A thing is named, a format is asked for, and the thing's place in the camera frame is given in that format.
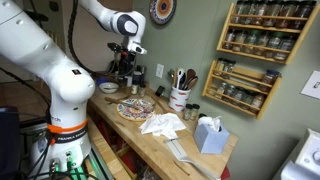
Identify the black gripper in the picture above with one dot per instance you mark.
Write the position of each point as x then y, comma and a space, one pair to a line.
126, 60

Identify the clear spice jar black lid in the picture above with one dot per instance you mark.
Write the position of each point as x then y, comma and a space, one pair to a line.
142, 91

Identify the spice jar pale contents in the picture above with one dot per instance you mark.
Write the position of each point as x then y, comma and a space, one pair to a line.
221, 90

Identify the spice jar metal lid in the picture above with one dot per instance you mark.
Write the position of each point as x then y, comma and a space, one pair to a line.
230, 92

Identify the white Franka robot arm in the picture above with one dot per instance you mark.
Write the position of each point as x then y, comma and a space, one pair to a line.
70, 83

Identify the tall salt grinder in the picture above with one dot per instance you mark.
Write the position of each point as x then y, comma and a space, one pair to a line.
129, 82

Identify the spice container white lid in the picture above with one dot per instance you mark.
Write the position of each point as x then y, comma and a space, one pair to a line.
137, 79

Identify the steel shaker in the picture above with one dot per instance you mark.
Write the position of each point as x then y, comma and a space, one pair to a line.
143, 71

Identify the small spice jar brown lid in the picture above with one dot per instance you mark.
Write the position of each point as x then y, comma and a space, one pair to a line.
134, 89

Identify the white ceramic bowl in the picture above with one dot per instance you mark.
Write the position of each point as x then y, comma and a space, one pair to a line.
109, 88

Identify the blue plastic bowl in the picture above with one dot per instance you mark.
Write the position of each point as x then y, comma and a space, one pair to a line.
101, 81

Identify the black digital kitchen timer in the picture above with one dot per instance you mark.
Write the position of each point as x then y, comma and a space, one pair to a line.
160, 91

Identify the colourful painted ceramic plate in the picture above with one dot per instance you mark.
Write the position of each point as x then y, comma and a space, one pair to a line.
133, 113

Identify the metal kitchen utensil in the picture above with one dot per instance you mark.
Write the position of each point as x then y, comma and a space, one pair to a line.
171, 74

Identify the white plastic slotted spoon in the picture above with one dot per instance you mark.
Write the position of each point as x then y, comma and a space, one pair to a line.
180, 74

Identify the white crock red chili print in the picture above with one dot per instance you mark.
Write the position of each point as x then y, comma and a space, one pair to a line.
179, 100

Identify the crumpled white paper towel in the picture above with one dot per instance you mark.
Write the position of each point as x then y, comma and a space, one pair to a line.
163, 125

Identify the dark wooden spoon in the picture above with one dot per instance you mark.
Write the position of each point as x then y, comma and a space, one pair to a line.
190, 74

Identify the light wooden spoon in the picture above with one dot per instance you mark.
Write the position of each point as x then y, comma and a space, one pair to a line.
194, 81

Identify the light wooden plank platform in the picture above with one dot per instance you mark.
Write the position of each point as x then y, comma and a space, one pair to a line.
101, 138

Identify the small spice jar black lid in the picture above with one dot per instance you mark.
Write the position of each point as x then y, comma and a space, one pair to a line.
195, 113
188, 113

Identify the white slotted spatula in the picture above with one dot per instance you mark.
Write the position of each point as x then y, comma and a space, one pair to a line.
178, 151

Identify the blue tissue box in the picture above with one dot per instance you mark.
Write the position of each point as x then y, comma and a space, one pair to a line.
210, 141

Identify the herbs from Provence jar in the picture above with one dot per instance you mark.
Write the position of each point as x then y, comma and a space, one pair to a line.
238, 95

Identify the thyme spice jar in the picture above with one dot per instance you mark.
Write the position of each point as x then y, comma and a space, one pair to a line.
248, 99

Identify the glass spice jar green lid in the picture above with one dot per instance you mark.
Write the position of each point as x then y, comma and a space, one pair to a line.
274, 45
251, 41

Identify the turmeric spice jar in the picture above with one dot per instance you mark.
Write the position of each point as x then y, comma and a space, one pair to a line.
258, 102

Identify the black computer monitor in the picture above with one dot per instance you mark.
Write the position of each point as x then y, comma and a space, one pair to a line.
8, 143

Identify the glass spice jar blue lid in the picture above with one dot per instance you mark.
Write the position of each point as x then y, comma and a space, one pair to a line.
270, 79

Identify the small wooden spice rack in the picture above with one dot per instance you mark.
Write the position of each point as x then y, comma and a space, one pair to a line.
269, 99

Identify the large wooden spice rack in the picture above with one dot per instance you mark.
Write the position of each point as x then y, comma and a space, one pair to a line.
266, 28

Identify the white electric stove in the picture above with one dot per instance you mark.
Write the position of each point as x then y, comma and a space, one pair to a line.
310, 156

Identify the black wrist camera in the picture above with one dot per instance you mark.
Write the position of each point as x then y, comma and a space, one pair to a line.
115, 46

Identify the white wall outlet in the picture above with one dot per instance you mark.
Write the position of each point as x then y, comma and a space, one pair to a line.
160, 70

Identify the dark round wall ornament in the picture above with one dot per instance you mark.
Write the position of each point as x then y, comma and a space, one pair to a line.
54, 6

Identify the black camera on stand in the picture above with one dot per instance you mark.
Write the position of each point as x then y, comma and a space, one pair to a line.
38, 16

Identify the white light switch plate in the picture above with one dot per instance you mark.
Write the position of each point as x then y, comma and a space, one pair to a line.
311, 85

